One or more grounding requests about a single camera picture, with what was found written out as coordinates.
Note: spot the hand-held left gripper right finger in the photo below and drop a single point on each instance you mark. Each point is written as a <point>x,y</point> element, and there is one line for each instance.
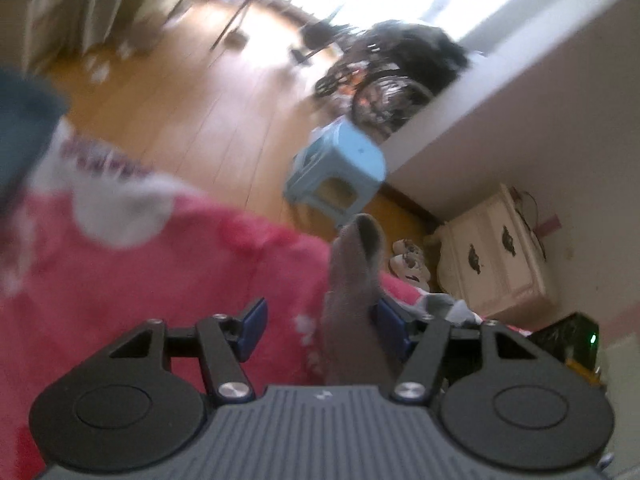
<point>395,332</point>

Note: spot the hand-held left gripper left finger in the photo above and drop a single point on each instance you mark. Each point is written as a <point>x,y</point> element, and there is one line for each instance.
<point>252,325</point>

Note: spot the grey and white sock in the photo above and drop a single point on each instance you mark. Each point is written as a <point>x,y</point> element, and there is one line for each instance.
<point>440,306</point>

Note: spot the pink floral blanket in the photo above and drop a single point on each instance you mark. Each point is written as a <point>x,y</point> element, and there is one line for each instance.
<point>175,285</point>

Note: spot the cream nightstand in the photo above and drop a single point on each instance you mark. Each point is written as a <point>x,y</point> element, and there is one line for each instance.
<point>495,260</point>

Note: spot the black device with green light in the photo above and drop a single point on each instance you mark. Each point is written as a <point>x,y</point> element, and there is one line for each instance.
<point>565,335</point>

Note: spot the blue plastic stool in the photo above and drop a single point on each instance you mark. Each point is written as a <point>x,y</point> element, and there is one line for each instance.
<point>345,155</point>

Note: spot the black wheelchair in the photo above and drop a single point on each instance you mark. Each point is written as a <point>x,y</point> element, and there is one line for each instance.
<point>395,55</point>

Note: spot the black floor fan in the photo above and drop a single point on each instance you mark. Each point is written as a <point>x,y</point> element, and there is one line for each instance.
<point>320,35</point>

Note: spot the crumpled white paper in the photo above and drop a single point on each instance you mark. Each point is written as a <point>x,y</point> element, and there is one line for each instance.
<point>97,67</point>

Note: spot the folded teal cloth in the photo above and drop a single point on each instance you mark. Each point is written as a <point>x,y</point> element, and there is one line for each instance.
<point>25,120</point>

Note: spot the beige curtain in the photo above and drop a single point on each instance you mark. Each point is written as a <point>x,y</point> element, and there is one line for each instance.
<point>110,0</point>

